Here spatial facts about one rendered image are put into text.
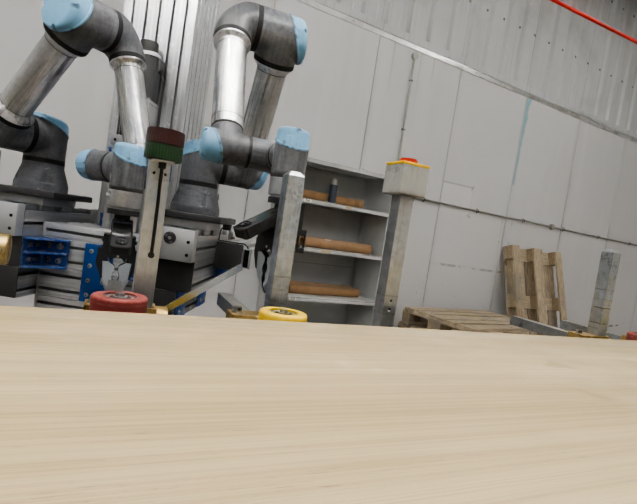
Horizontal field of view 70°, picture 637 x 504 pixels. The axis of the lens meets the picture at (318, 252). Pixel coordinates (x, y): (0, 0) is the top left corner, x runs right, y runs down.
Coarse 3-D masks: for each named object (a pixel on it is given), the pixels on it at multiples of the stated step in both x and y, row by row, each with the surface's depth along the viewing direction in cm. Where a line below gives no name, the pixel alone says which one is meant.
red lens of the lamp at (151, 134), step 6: (150, 132) 73; (156, 132) 72; (162, 132) 72; (168, 132) 73; (174, 132) 73; (180, 132) 74; (150, 138) 73; (156, 138) 72; (162, 138) 72; (168, 138) 73; (174, 138) 73; (180, 138) 74; (174, 144) 73; (180, 144) 74
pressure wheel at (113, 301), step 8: (96, 296) 66; (104, 296) 67; (112, 296) 69; (120, 296) 69; (128, 296) 71; (136, 296) 71; (144, 296) 71; (96, 304) 66; (104, 304) 65; (112, 304) 65; (120, 304) 66; (128, 304) 66; (136, 304) 67; (144, 304) 69; (128, 312) 66; (136, 312) 67; (144, 312) 69
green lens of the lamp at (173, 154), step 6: (150, 144) 73; (156, 144) 72; (162, 144) 72; (144, 150) 74; (150, 150) 73; (156, 150) 72; (162, 150) 72; (168, 150) 73; (174, 150) 73; (180, 150) 75; (144, 156) 74; (150, 156) 73; (156, 156) 72; (162, 156) 73; (168, 156) 73; (174, 156) 74; (180, 156) 75; (180, 162) 75
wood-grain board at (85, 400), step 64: (0, 320) 50; (64, 320) 54; (128, 320) 58; (192, 320) 63; (256, 320) 69; (0, 384) 34; (64, 384) 36; (128, 384) 38; (192, 384) 40; (256, 384) 42; (320, 384) 45; (384, 384) 48; (448, 384) 52; (512, 384) 56; (576, 384) 60; (0, 448) 26; (64, 448) 27; (128, 448) 28; (192, 448) 29; (256, 448) 31; (320, 448) 32; (384, 448) 34; (448, 448) 35; (512, 448) 37; (576, 448) 39
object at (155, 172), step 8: (168, 128) 73; (168, 144) 73; (152, 160) 74; (160, 160) 73; (168, 160) 73; (152, 168) 77; (160, 168) 75; (168, 168) 78; (152, 176) 78; (160, 176) 75; (168, 176) 79; (160, 184) 75; (160, 192) 76; (152, 232) 78; (152, 240) 78; (152, 248) 78; (152, 256) 79
